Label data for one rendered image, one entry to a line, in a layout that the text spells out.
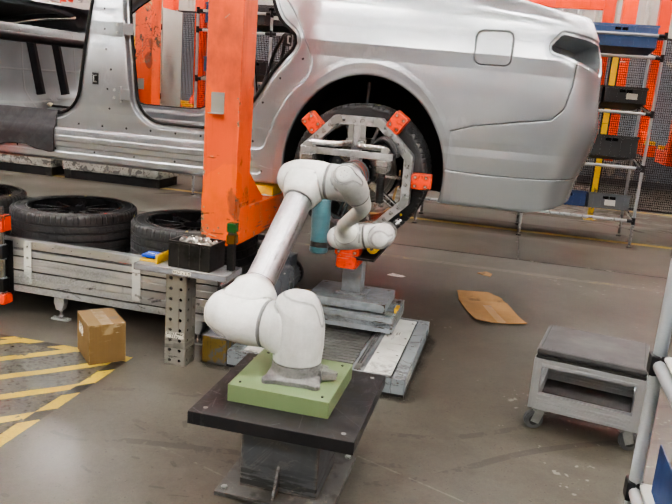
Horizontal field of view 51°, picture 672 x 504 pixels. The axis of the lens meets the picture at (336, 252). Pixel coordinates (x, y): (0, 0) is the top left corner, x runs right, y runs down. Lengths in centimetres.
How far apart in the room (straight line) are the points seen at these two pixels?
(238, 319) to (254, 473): 48
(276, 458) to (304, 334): 40
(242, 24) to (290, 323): 142
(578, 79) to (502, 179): 55
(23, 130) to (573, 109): 287
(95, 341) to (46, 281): 68
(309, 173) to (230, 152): 65
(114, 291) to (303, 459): 167
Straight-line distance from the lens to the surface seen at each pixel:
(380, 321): 346
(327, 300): 352
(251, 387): 216
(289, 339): 212
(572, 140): 342
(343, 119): 333
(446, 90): 337
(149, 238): 357
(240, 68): 306
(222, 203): 313
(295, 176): 252
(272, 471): 227
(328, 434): 203
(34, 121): 425
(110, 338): 322
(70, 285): 371
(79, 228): 383
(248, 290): 223
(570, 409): 288
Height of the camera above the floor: 125
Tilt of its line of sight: 13 degrees down
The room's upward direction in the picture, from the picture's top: 5 degrees clockwise
